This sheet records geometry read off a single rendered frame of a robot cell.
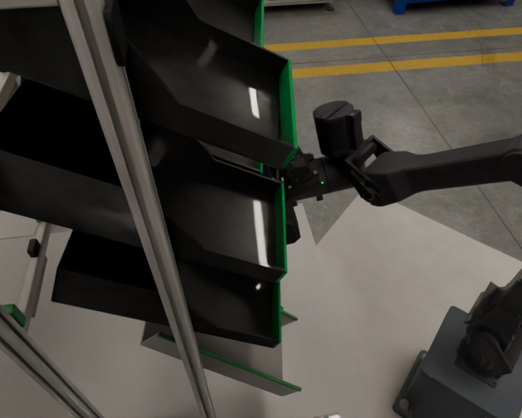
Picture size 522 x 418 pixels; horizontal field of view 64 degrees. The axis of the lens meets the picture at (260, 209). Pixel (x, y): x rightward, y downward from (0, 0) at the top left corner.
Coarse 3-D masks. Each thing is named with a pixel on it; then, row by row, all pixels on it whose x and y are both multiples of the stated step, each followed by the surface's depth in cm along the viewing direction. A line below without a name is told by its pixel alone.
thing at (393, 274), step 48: (336, 240) 109; (384, 240) 109; (432, 240) 109; (336, 288) 100; (384, 288) 100; (432, 288) 100; (480, 288) 100; (384, 336) 91; (432, 336) 91; (384, 384) 84
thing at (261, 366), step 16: (288, 320) 77; (144, 336) 57; (160, 336) 54; (208, 336) 65; (176, 352) 58; (208, 352) 58; (224, 352) 66; (240, 352) 68; (256, 352) 71; (272, 352) 73; (208, 368) 62; (224, 368) 62; (240, 368) 62; (256, 368) 69; (272, 368) 72; (256, 384) 66; (272, 384) 66; (288, 384) 67
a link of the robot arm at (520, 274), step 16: (496, 288) 60; (512, 288) 52; (480, 304) 58; (496, 304) 56; (512, 304) 54; (464, 320) 60; (480, 320) 57; (496, 320) 56; (512, 320) 55; (496, 336) 57; (512, 336) 55
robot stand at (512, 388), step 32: (448, 320) 72; (448, 352) 68; (416, 384) 75; (448, 384) 65; (480, 384) 65; (512, 384) 65; (416, 416) 78; (448, 416) 71; (480, 416) 66; (512, 416) 62
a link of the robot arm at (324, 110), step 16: (320, 112) 58; (336, 112) 57; (352, 112) 56; (320, 128) 58; (336, 128) 57; (352, 128) 56; (320, 144) 60; (336, 144) 58; (352, 144) 58; (368, 144) 59; (384, 144) 60; (352, 160) 58; (352, 176) 57; (368, 192) 56
